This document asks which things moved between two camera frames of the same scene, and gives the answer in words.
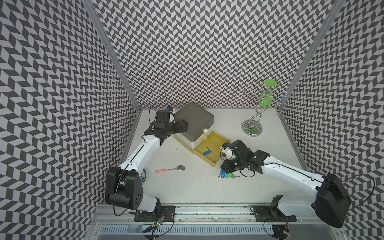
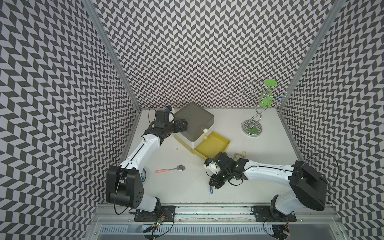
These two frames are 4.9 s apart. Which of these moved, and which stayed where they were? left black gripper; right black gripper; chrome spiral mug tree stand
Moved: right black gripper
Stayed: left black gripper; chrome spiral mug tree stand
